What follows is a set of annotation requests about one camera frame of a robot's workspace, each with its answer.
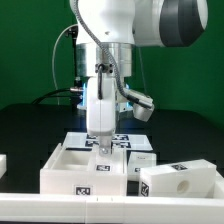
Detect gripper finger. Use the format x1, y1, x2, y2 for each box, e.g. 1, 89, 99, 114
99, 136, 110, 155

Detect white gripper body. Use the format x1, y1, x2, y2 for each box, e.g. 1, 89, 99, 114
86, 77, 116, 136

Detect white cabinet door panel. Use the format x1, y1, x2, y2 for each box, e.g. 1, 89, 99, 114
87, 150, 124, 174

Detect white small door panel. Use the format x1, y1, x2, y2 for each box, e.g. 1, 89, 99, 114
127, 152, 157, 181

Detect white cabinet body box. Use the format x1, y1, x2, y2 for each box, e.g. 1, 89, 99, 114
40, 144, 127, 196

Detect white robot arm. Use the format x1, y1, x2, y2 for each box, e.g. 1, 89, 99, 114
70, 0, 208, 156

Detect white cabinet top block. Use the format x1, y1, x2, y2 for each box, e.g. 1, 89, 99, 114
139, 159, 216, 198

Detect white flat marker plate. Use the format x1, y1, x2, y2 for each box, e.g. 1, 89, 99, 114
63, 132, 152, 151

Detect white block at left edge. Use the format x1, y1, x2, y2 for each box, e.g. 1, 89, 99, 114
0, 154, 7, 179

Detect black base cables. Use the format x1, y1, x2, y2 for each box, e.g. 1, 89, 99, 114
31, 87, 83, 105

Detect grey braided camera cable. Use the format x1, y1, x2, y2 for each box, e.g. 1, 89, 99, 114
73, 0, 153, 108

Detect white front rail bar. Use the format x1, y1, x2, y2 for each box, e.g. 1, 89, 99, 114
0, 171, 224, 224

